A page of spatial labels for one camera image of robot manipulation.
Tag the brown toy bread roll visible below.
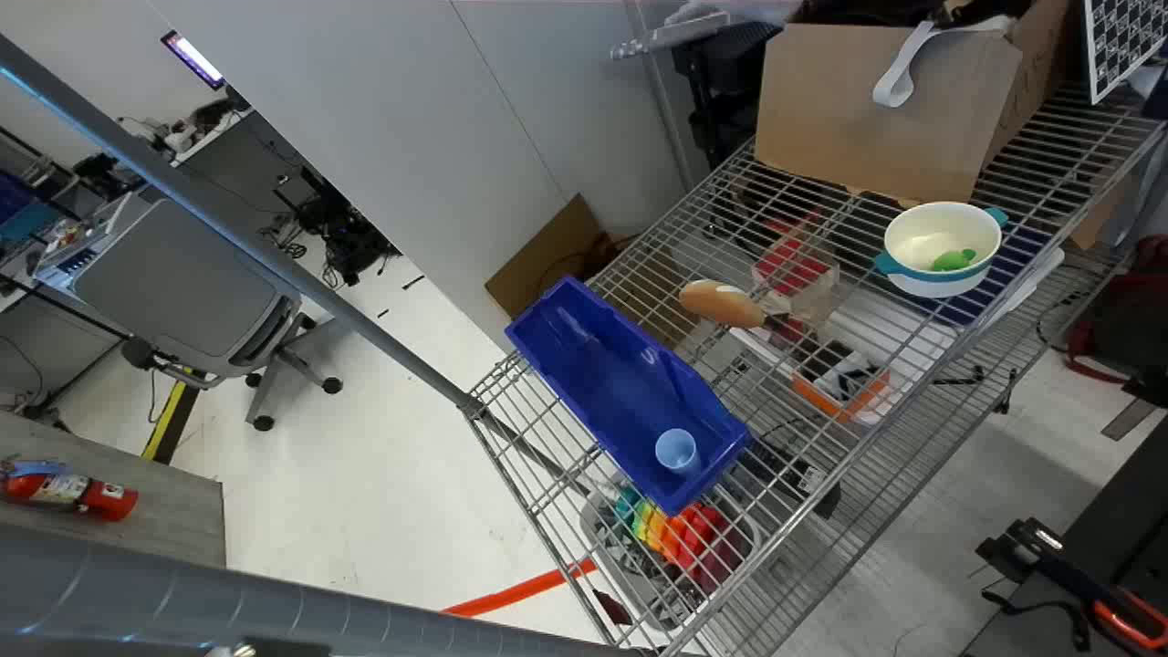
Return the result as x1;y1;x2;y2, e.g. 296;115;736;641
679;279;770;330

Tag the rainbow coloured toy stack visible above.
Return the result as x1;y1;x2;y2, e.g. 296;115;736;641
613;488;746;587

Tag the blue plastic bin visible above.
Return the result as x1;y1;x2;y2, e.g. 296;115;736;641
505;276;753;517

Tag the flat cardboard sheet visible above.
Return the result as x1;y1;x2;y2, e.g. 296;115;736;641
484;193;632;321

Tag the light blue plastic cup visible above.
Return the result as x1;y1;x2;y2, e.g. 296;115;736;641
655;428;700;476

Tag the red box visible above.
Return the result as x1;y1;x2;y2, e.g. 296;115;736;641
753;219;837;298

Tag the orange box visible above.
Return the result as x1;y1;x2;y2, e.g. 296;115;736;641
788;342;896;426

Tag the large cardboard box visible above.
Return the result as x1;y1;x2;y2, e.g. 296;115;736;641
755;0;1079;204

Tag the grey office chair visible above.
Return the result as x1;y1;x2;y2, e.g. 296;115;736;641
72;198;345;433

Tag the grey table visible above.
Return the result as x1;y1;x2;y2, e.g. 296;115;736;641
0;411;227;568

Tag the red fire extinguisher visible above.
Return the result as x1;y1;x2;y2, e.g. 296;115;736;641
0;459;140;523

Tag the red backpack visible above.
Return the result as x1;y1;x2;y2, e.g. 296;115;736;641
1063;235;1168;408

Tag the checkerboard calibration board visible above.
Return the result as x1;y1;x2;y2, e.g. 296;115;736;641
1082;0;1168;105

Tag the metal wire shelf rack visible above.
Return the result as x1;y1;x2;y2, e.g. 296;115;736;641
0;0;1168;657

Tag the heap of black cables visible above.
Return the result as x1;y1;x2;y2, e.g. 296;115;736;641
294;187;401;288

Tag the orange cable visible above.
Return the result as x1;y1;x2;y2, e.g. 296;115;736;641
443;558;600;617

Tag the white bowl with teal handles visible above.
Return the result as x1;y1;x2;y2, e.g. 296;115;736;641
873;201;1010;299

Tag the white strap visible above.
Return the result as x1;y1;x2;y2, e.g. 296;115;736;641
872;20;1016;109

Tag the black clamp with orange handle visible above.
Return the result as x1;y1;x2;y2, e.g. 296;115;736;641
975;517;1168;652

